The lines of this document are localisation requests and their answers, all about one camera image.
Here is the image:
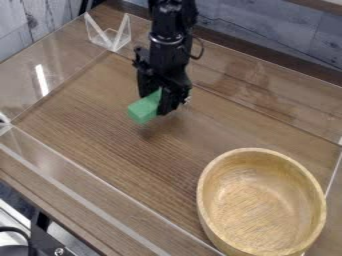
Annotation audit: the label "clear acrylic corner bracket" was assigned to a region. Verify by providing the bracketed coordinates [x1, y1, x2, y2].
[85, 13, 131, 52]

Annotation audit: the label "black cable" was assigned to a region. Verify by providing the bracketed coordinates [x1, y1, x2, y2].
[0, 223, 33, 242]

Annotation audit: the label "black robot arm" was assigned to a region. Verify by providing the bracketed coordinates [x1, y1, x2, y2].
[133, 0, 205, 115]

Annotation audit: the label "wooden bowl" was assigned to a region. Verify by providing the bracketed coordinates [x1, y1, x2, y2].
[197, 148, 328, 256]

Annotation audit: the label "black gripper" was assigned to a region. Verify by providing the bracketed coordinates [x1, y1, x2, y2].
[133, 33, 205, 116]

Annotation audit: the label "green rectangular block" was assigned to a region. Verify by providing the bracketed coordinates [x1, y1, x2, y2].
[129, 89, 162, 124]

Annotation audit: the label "clear acrylic tray walls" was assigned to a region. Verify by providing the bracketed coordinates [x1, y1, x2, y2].
[0, 20, 342, 256]

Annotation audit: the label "black table frame leg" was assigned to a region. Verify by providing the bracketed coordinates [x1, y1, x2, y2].
[31, 211, 69, 256]

